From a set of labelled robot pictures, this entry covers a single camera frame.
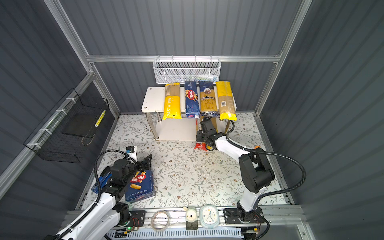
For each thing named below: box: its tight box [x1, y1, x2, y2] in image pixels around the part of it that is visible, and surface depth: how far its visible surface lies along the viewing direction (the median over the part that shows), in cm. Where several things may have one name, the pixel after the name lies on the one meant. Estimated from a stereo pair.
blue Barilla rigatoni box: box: [125, 170, 156, 202], surface depth 79 cm
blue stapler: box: [91, 172, 113, 194], surface depth 84 cm
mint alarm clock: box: [199, 204, 220, 229], surface depth 74 cm
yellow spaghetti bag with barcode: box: [215, 81, 238, 121], surface depth 76 cm
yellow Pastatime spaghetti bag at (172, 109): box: [162, 82, 182, 120], surface depth 77 cm
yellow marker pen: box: [94, 110, 106, 127], surface depth 81 cm
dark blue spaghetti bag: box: [199, 81, 220, 118], surface depth 77 cm
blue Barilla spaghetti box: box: [184, 81, 201, 119], surface depth 75 cm
